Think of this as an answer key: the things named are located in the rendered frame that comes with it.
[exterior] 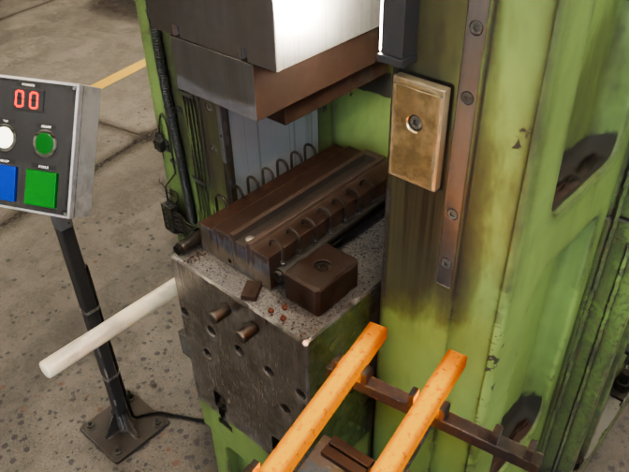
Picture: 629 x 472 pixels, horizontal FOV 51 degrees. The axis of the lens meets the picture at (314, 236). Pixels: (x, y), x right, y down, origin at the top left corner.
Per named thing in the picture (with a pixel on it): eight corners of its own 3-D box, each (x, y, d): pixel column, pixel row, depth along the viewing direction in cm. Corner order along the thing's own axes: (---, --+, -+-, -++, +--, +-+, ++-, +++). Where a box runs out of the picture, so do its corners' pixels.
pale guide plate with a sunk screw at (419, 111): (433, 193, 103) (444, 92, 93) (387, 173, 108) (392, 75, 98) (441, 187, 104) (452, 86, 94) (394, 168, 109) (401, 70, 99)
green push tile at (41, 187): (53, 208, 138) (56, 173, 137) (23, 203, 140) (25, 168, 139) (59, 208, 140) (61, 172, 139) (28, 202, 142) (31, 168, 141)
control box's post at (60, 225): (124, 434, 210) (28, 129, 145) (117, 427, 212) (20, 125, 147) (134, 426, 212) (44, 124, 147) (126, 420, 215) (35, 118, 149)
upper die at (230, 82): (257, 122, 105) (253, 65, 99) (177, 88, 116) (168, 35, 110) (411, 44, 130) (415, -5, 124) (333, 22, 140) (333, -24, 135)
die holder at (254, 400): (312, 489, 142) (305, 344, 115) (197, 396, 163) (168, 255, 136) (454, 344, 175) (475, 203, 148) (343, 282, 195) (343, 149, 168)
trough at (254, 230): (250, 250, 125) (249, 243, 124) (231, 239, 128) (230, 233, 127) (385, 162, 149) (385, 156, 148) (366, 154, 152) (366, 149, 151)
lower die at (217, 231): (270, 289, 126) (268, 255, 121) (202, 247, 137) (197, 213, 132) (401, 196, 151) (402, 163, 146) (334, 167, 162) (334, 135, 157)
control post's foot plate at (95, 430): (116, 468, 200) (109, 450, 195) (76, 428, 212) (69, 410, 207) (173, 423, 213) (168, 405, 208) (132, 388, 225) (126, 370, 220)
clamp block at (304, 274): (318, 318, 120) (317, 292, 116) (285, 298, 124) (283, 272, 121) (359, 285, 127) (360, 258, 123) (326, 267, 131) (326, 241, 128)
